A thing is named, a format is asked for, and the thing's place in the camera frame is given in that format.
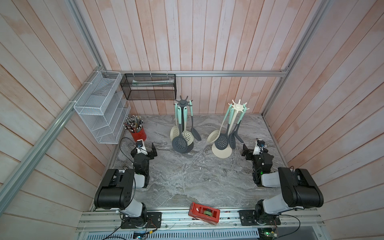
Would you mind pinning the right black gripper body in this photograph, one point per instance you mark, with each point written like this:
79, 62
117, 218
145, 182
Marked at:
255, 159

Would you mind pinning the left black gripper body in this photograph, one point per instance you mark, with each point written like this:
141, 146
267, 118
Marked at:
150, 156

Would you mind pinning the grey solid spoon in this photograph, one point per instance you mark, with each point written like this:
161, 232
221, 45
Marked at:
179, 144

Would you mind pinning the cream skimmer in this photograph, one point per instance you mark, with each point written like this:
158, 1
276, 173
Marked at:
215, 134
175, 129
186, 134

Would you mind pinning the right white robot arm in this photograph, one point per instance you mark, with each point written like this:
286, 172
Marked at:
298, 188

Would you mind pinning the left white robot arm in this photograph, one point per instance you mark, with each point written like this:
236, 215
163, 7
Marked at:
118, 187

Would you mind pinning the cream utensil rack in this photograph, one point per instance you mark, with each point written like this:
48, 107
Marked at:
238, 109

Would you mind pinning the dark grey utensil rack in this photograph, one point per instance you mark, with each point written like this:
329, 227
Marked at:
184, 103

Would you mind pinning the red pencil cup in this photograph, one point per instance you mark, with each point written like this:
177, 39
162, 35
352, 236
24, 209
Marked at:
135, 125

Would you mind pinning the red tape dispenser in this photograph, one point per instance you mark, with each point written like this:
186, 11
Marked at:
204, 213

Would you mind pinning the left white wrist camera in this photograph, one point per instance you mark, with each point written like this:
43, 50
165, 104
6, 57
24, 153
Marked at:
140, 146

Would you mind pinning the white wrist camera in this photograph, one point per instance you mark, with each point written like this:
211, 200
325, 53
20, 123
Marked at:
140, 146
260, 147

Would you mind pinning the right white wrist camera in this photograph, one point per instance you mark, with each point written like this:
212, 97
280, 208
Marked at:
260, 147

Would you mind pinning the white wire mesh shelf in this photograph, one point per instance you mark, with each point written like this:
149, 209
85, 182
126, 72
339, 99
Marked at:
103, 108

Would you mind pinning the black mesh wall basket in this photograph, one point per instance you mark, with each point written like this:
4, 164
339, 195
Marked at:
137, 87

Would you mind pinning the aluminium frame rail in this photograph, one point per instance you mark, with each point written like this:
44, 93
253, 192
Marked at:
216, 73

